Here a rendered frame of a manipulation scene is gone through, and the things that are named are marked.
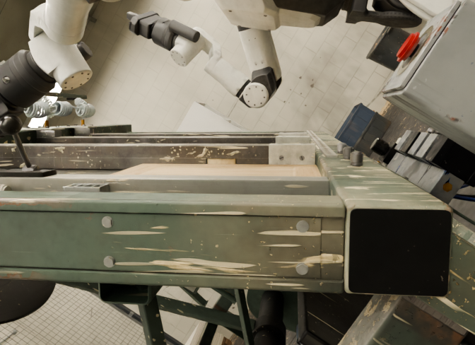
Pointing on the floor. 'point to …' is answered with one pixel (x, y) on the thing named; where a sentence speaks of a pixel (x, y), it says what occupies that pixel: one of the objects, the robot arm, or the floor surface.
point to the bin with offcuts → (388, 47)
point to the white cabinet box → (208, 120)
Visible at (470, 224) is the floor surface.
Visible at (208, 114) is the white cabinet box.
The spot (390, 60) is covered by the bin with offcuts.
